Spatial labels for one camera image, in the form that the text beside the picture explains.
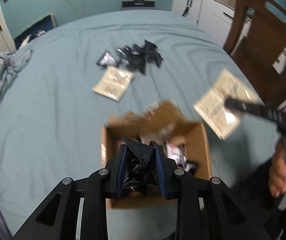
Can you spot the cardboard box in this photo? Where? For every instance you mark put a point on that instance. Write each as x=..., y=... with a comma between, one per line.
x=193, y=136

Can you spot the brown plastic wrap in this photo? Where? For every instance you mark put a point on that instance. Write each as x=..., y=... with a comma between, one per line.
x=160, y=121

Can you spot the white cabinet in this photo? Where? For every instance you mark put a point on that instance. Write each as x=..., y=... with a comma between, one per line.
x=212, y=16

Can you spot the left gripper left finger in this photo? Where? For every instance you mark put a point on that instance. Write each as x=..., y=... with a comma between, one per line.
x=56, y=216

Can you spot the black white snack packet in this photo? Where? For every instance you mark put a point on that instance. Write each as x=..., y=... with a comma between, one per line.
x=107, y=59

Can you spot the wooden chair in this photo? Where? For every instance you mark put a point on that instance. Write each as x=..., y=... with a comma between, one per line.
x=256, y=39

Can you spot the white snack packet in box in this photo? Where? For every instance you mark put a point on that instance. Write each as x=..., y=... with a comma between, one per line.
x=178, y=154

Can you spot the person's right hand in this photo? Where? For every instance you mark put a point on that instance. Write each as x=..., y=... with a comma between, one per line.
x=277, y=172

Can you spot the beige snack packet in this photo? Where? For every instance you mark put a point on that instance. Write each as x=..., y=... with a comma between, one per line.
x=212, y=109
x=114, y=83

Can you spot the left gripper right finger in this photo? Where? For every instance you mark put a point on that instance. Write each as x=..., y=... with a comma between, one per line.
x=205, y=208

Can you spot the pile of black snack packets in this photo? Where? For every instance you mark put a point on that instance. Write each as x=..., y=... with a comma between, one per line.
x=137, y=57

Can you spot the teal bed sheet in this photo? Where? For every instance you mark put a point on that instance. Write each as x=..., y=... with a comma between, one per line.
x=50, y=118

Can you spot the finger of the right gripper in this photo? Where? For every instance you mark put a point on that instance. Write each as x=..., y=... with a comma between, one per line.
x=249, y=108

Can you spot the dark blue framed picture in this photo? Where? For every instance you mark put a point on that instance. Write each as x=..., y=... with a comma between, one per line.
x=39, y=28

